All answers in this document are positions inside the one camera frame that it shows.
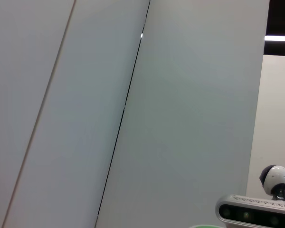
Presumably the clear water bottle green label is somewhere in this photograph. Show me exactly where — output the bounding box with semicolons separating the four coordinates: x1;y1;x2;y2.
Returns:
188;224;226;228

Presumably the white round robot head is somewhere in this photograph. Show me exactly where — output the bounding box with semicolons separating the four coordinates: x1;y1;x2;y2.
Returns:
259;164;285;202

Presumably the white ceiling light strip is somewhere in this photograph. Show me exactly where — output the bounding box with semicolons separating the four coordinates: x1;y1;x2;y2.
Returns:
265;35;285;42

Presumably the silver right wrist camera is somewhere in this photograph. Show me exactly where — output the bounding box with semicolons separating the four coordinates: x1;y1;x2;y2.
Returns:
215;194;285;228

